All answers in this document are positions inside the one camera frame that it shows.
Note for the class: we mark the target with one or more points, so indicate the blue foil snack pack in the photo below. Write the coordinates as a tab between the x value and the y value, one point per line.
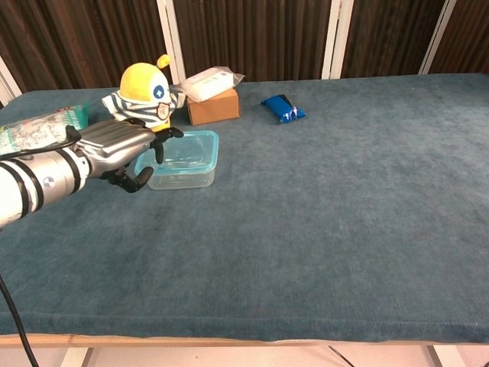
282	109

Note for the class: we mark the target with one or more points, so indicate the small brown cardboard box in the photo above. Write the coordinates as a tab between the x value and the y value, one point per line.
217	109

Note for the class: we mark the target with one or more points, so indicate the white table leg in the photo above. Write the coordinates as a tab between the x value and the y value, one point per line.
441	357
82	357

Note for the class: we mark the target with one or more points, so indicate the white tissue pack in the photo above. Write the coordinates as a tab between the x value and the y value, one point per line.
208	86

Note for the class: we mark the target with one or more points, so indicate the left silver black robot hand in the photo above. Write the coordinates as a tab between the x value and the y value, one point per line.
114	147

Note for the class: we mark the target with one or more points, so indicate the blue table cloth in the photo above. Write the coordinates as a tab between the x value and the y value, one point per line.
305	229

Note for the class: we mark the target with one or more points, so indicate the clear plastic food container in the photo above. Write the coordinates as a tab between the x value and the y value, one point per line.
191	153
183	182

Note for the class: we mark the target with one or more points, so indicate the yellow plush toy striped shirt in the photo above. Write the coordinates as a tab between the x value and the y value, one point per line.
143	88

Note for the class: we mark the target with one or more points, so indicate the teal wet wipes pack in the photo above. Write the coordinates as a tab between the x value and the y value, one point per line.
34	132

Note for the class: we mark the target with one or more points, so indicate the brown slatted partition panel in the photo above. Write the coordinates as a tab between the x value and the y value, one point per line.
389	38
76	38
248	38
470	34
7	84

